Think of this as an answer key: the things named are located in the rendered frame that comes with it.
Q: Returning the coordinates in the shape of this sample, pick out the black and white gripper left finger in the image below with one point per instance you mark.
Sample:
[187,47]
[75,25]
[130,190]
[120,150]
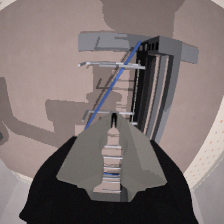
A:
[78,163]

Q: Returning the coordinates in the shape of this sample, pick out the grey metal rack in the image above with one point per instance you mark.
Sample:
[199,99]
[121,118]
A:
[144,72]

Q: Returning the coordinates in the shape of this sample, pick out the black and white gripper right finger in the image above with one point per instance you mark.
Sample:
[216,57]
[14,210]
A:
[146,167]

